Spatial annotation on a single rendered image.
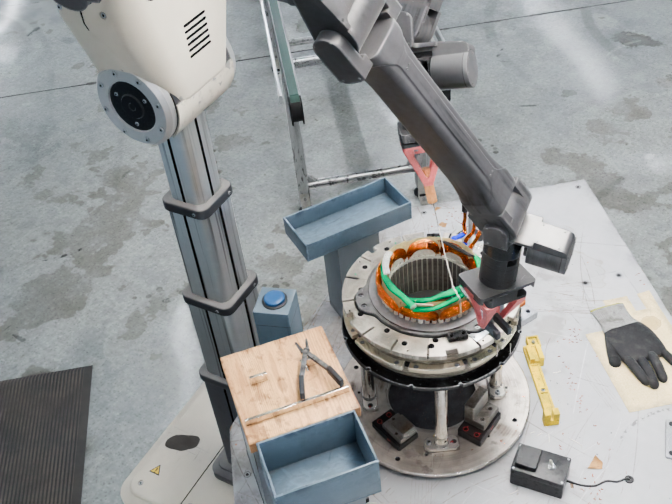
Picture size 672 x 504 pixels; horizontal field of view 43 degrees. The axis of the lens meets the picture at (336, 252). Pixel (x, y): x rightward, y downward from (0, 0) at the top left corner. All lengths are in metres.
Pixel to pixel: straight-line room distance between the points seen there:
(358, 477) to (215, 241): 0.60
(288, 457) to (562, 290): 0.84
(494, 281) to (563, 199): 0.99
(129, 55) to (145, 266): 2.05
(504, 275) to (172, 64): 0.63
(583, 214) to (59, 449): 1.74
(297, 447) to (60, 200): 2.62
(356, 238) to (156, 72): 0.57
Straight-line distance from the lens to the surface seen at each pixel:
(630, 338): 1.90
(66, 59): 5.00
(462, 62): 1.30
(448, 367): 1.46
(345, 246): 1.77
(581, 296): 2.00
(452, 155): 1.08
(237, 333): 1.87
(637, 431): 1.77
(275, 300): 1.62
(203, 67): 1.50
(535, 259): 1.24
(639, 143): 3.88
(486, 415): 1.68
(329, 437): 1.43
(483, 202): 1.14
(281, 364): 1.48
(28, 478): 2.85
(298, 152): 3.29
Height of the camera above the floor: 2.17
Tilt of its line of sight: 42 degrees down
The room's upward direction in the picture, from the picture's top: 7 degrees counter-clockwise
